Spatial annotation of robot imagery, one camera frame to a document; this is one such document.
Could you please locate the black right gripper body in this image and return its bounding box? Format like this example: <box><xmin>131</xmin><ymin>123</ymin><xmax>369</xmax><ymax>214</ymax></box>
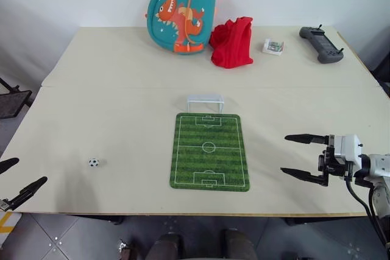
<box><xmin>317</xmin><ymin>143</ymin><xmax>355</xmax><ymax>181</ymax></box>

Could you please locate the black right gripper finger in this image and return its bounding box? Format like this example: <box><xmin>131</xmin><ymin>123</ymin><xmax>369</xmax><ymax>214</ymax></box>
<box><xmin>284</xmin><ymin>133</ymin><xmax>332</xmax><ymax>146</ymax></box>
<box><xmin>280</xmin><ymin>167</ymin><xmax>330</xmax><ymax>188</ymax></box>

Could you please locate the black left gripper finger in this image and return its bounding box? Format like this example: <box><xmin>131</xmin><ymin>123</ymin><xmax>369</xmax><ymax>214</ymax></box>
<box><xmin>0</xmin><ymin>157</ymin><xmax>20</xmax><ymax>176</ymax></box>
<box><xmin>5</xmin><ymin>176</ymin><xmax>49</xmax><ymax>211</ymax></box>

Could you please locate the green soccer field mat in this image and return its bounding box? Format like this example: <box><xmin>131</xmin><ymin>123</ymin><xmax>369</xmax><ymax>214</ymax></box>
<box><xmin>169</xmin><ymin>113</ymin><xmax>250</xmax><ymax>192</ymax></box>

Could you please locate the small white goal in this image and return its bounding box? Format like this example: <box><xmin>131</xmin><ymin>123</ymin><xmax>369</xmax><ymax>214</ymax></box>
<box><xmin>186</xmin><ymin>94</ymin><xmax>225</xmax><ymax>113</ymax></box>

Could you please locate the black metal stand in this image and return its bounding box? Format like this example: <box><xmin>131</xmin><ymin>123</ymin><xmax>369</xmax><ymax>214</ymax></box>
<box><xmin>0</xmin><ymin>76</ymin><xmax>34</xmax><ymax>120</ymax></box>

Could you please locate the grey remote controller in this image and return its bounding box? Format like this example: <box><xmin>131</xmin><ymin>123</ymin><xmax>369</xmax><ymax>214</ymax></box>
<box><xmin>299</xmin><ymin>24</ymin><xmax>346</xmax><ymax>64</ymax></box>

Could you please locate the small white green card box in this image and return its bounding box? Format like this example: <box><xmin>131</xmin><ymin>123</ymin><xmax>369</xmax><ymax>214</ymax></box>
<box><xmin>261</xmin><ymin>38</ymin><xmax>285</xmax><ymax>55</ymax></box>

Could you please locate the red cloth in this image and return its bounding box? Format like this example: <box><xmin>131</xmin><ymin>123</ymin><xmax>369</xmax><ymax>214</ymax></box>
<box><xmin>209</xmin><ymin>16</ymin><xmax>255</xmax><ymax>69</ymax></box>

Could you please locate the teal dinosaur backpack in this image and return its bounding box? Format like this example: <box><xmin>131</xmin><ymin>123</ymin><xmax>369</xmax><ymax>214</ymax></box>
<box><xmin>143</xmin><ymin>0</ymin><xmax>218</xmax><ymax>57</ymax></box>

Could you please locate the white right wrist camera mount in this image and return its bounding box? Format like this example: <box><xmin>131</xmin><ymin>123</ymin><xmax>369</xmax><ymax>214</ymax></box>
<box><xmin>328</xmin><ymin>133</ymin><xmax>365</xmax><ymax>167</ymax></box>

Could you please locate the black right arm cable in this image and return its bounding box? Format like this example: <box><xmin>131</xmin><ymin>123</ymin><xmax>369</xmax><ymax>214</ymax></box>
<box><xmin>345</xmin><ymin>177</ymin><xmax>390</xmax><ymax>255</ymax></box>

